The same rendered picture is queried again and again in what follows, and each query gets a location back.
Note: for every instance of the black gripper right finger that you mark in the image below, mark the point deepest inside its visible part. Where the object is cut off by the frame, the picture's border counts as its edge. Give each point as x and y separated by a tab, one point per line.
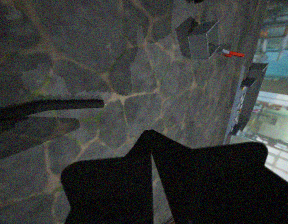
181	169

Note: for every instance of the red-handled pliers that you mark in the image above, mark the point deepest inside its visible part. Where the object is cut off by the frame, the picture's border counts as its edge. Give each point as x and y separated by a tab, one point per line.
228	54

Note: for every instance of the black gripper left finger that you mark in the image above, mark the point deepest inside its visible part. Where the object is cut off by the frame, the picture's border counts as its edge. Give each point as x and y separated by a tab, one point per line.
97	178

